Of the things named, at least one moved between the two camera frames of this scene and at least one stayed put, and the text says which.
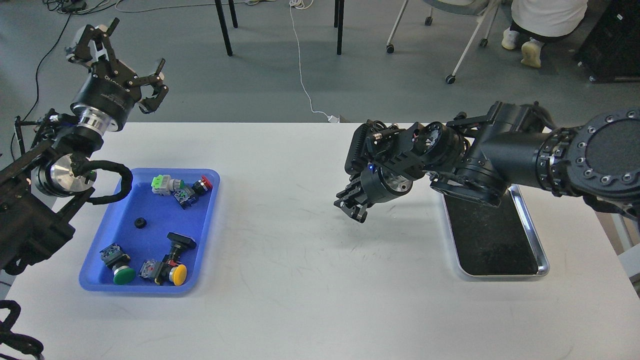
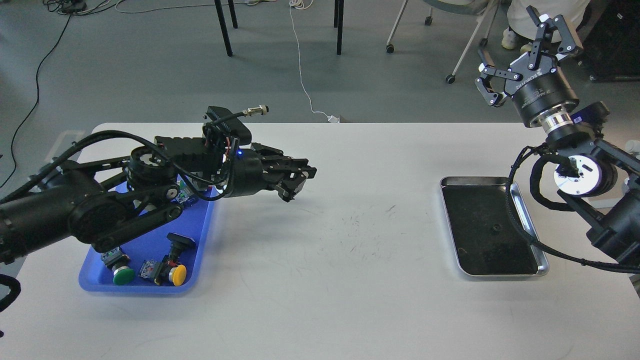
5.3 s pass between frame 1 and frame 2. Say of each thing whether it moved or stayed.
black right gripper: moved
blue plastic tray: stayed
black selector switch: stayed
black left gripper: moved
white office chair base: stayed
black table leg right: stayed
